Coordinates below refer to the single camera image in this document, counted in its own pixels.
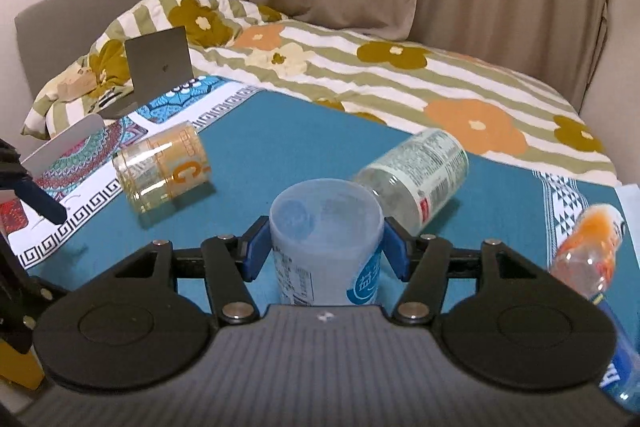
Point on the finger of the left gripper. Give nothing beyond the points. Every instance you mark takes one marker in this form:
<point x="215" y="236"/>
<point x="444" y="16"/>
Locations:
<point x="14" y="177"/>

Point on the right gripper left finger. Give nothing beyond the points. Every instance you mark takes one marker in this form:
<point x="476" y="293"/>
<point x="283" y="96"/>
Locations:
<point x="230" y="262"/>

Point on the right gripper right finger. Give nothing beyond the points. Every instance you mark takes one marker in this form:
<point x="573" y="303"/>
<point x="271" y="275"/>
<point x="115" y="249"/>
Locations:
<point x="422" y="264"/>

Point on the white blue-logo plastic cup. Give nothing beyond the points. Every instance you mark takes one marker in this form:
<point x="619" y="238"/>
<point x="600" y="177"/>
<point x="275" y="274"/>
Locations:
<point x="326" y="239"/>

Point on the clear white-label cup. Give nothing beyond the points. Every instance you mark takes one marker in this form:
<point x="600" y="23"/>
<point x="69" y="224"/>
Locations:
<point x="414" y="180"/>

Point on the clear orange-label cup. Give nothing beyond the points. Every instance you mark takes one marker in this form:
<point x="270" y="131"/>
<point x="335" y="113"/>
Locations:
<point x="162" y="167"/>

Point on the clear orange-print cup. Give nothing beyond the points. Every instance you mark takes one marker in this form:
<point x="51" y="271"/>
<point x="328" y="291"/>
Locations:
<point x="586" y="260"/>

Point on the blue label plastic cup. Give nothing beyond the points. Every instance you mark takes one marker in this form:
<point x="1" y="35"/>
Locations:
<point x="621" y="379"/>

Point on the white board under cloth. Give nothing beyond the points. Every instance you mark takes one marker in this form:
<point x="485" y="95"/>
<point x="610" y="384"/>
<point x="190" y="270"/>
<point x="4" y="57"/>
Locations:
<point x="46" y="155"/>

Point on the teal patterned cloth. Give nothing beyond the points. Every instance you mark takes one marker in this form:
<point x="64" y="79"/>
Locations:
<point x="272" y="141"/>

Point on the grey headboard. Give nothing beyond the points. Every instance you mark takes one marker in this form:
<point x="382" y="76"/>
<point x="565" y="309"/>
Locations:
<point x="51" y="34"/>

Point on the floral striped duvet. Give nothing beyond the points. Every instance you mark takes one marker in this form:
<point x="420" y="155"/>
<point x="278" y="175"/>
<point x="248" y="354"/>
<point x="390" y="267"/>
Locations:
<point x="493" y="111"/>

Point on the grey laptop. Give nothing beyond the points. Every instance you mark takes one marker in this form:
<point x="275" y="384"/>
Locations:
<point x="157" y="63"/>

